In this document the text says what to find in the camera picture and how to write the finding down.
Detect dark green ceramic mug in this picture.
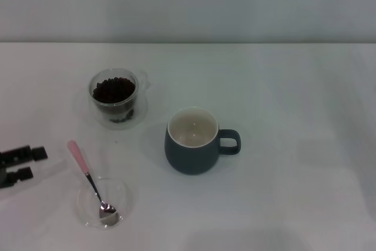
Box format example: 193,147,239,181
163,106,242,176

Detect clear glass saucer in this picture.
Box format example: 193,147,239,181
76,176,133,231

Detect clear double-wall glass cup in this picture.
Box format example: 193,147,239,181
87,68,152,130

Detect pink-handled metal spoon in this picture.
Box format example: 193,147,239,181
66,140,118,216

